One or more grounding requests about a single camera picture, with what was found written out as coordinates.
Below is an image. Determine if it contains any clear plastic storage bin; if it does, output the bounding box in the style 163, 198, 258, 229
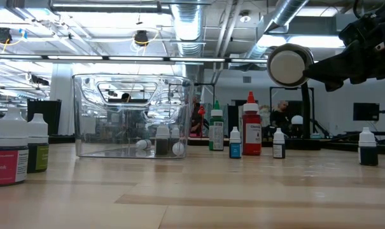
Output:
72, 73, 195, 160

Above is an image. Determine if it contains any black cabinet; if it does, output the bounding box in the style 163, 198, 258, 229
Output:
27, 99, 62, 136

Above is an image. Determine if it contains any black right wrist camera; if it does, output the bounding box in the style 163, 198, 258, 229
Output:
338, 18, 371, 46

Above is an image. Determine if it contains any black computer monitor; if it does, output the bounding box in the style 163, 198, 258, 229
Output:
353, 102, 381, 121

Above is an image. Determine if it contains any small lime label dye bottle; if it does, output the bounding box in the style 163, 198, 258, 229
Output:
26, 113, 50, 174

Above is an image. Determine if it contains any small pink label dye bottle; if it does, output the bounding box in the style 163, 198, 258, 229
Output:
0, 107, 30, 187

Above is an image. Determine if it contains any large green dye bottle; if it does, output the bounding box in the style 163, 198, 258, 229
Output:
208, 100, 225, 151

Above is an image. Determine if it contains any round ceiling sensor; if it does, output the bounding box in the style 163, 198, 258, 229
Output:
239, 10, 252, 24

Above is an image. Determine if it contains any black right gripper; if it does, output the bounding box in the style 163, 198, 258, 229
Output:
302, 18, 385, 92

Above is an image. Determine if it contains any black desk lamp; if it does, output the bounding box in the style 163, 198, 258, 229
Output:
267, 43, 322, 150

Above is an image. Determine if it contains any black hanging ceiling device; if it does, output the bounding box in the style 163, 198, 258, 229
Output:
0, 27, 13, 45
134, 30, 150, 48

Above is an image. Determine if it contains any long ceiling light bar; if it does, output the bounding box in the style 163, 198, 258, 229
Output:
0, 54, 269, 63

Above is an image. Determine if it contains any white building column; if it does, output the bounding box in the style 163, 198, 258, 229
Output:
50, 63, 76, 136

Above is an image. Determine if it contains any spiral metal air duct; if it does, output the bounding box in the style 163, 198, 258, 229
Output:
171, 0, 206, 58
242, 0, 309, 60

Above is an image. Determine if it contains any small black white-label dye bottle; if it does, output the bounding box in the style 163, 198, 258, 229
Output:
170, 126, 181, 144
272, 127, 286, 159

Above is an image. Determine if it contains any small blue label dye bottle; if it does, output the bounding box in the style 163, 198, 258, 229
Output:
228, 126, 242, 159

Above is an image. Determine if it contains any small olive label dye bottle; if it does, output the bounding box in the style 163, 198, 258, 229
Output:
155, 125, 171, 156

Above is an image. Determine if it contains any small navy dye bottle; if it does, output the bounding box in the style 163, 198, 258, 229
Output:
358, 127, 379, 167

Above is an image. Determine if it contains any large red dye bottle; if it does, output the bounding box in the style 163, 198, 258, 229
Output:
242, 91, 262, 156

